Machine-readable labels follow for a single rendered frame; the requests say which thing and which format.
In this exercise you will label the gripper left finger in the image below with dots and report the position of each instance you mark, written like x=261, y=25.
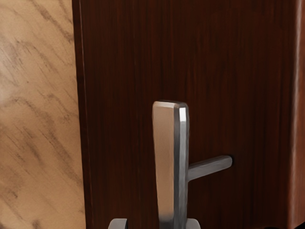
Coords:
x=118, y=224

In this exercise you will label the dark brown wooden drawer cabinet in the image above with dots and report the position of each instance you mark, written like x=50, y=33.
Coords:
x=238, y=83

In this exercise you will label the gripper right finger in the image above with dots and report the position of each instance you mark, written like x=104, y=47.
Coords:
x=193, y=224

